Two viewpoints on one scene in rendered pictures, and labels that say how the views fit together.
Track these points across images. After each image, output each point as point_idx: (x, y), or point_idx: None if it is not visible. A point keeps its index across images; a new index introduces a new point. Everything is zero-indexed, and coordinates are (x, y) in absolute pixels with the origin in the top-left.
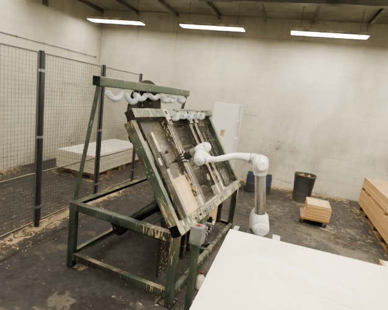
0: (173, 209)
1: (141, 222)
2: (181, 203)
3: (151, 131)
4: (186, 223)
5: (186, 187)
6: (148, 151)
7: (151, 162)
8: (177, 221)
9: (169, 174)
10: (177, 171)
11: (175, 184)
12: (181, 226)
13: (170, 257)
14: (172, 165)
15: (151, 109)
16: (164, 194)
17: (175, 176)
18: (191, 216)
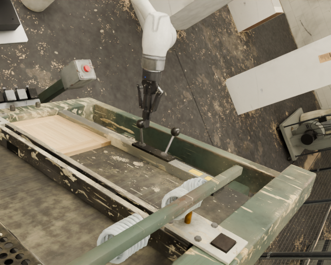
0: (113, 110)
1: None
2: (83, 118)
3: (214, 201)
4: (71, 103)
5: (42, 141)
6: (208, 147)
7: (190, 138)
8: (100, 103)
9: (126, 139)
10: (77, 162)
11: (104, 131)
12: (88, 101)
13: None
14: (104, 167)
15: (279, 207)
16: (140, 118)
17: (90, 153)
18: (52, 108)
